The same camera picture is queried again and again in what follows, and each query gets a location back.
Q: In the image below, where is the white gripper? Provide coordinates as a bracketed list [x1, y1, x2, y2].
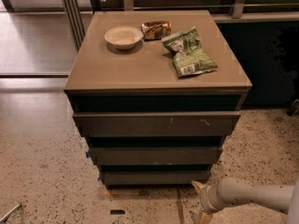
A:
[192, 181, 221, 224]

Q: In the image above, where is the grey bottom drawer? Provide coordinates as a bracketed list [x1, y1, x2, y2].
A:
[101, 171, 210, 186]

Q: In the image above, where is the grey drawer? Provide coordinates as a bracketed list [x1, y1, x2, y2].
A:
[90, 147, 222, 165]
[73, 111, 240, 137]
[101, 171, 210, 186]

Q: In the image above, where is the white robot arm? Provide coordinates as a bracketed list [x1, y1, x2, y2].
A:
[192, 177, 299, 224]

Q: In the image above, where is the grey middle drawer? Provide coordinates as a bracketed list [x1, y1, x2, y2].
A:
[90, 147, 222, 165]

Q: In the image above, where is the grey top drawer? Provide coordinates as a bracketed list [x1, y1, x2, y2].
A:
[73, 111, 240, 137]

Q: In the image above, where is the grey drawer cabinet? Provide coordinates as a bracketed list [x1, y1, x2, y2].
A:
[64, 10, 251, 177]

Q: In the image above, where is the green chip bag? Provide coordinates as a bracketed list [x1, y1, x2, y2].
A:
[162, 26, 218, 77]

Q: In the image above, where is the crushed golden can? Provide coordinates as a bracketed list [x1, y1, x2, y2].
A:
[141, 21, 171, 40]

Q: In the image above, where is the white paper bowl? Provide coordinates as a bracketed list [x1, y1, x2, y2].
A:
[105, 26, 143, 50]

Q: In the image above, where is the metal railing frame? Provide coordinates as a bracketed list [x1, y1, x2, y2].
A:
[1, 0, 299, 47]

